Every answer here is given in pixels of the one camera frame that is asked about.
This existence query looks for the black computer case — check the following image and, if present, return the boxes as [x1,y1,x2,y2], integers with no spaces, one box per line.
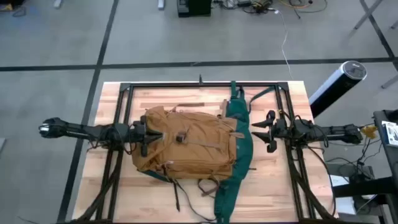
[176,0,213,18]

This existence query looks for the white and blue box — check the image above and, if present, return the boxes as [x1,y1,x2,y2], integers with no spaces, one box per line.
[381,120,398,147]

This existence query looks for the tan and green backpack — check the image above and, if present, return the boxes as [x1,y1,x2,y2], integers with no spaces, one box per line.
[130,80,277,224]

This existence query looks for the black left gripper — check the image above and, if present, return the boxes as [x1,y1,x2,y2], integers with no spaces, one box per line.
[132,114,164,157]

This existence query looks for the white floor cable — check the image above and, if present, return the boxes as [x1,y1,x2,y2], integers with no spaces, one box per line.
[273,8,295,81]

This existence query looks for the black side cart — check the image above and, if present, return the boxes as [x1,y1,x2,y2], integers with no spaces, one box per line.
[332,108,398,224]

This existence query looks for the white paper sheet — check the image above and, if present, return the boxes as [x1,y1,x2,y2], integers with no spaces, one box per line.
[328,174,355,215]

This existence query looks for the grey floor box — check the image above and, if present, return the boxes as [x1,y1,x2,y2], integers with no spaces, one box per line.
[325,161,376,187]

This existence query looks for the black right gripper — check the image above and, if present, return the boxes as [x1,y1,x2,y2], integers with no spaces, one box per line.
[251,110,289,154]

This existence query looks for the yellow clamp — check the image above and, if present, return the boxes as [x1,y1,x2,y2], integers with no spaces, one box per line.
[359,124,379,140]

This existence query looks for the grey folding table leg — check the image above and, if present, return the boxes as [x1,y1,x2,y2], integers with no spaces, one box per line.
[381,73,398,90]
[347,0,385,39]

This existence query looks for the black metal table frame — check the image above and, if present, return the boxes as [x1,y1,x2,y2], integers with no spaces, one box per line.
[70,81,339,224]

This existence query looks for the tangled floor cables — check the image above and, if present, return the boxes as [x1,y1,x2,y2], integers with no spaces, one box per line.
[212,0,329,16]

